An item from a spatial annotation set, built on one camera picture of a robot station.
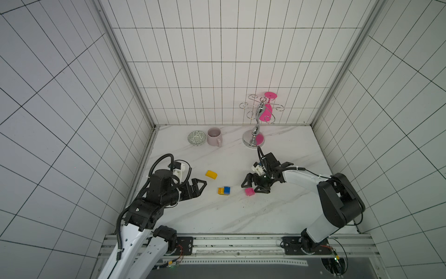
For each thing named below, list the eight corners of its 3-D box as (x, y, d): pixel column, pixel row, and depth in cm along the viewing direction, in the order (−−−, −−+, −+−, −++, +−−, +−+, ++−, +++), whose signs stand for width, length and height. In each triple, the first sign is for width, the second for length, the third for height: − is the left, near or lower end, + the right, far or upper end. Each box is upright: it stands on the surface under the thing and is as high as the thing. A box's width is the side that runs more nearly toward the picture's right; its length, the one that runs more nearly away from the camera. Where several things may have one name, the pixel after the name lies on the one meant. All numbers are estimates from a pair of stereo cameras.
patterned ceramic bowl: (188, 145, 110) (186, 141, 107) (189, 134, 117) (188, 130, 113) (205, 145, 110) (204, 141, 107) (206, 134, 117) (206, 130, 113)
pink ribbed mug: (205, 145, 111) (204, 138, 105) (210, 133, 117) (210, 126, 112) (220, 148, 109) (219, 141, 103) (224, 136, 115) (224, 129, 110)
